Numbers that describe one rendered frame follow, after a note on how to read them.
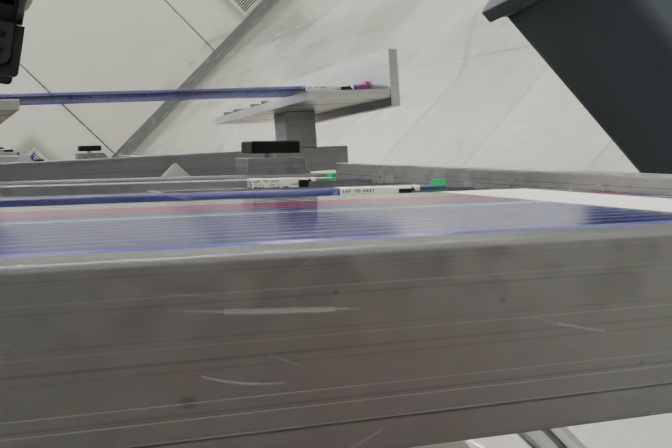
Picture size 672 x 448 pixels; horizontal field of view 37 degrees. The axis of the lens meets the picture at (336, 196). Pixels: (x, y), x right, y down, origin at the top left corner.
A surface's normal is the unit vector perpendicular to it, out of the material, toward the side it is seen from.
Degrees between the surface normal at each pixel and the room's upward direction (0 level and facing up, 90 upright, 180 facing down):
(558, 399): 90
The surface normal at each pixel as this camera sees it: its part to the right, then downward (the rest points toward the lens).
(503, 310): 0.35, 0.04
